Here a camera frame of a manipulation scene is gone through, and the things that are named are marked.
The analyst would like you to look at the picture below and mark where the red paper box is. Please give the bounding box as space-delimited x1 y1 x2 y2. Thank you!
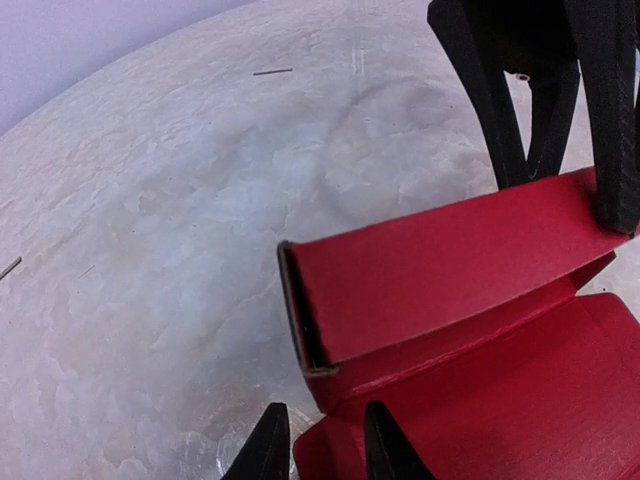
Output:
277 168 639 479

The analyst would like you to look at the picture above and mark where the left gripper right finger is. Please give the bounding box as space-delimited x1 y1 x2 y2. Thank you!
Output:
364 401 435 480

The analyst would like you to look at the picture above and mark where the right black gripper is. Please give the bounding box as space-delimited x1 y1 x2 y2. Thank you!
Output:
427 0 639 236

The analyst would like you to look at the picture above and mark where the small dark stick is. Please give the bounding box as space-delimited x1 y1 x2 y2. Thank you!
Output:
0 257 22 280
252 68 293 77

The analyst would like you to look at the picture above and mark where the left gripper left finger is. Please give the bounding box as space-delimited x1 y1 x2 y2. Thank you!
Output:
222 402 291 480

